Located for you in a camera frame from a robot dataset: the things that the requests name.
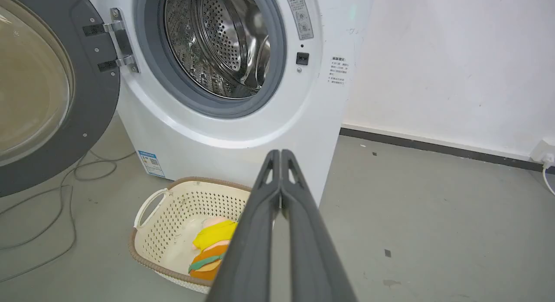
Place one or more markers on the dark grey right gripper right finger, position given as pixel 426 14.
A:
pixel 310 250

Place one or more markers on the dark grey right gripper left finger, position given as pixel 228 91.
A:
pixel 249 245

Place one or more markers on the white front-load washing machine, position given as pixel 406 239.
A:
pixel 243 119

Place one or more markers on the metal door hinge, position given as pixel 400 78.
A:
pixel 121 41

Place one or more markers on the grey washing machine door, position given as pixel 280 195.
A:
pixel 52 89

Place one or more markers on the yellow and orange doll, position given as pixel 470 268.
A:
pixel 212 247

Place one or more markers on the cream perforated laundry basket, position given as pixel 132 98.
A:
pixel 173 232

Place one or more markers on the white wall power socket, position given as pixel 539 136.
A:
pixel 543 151

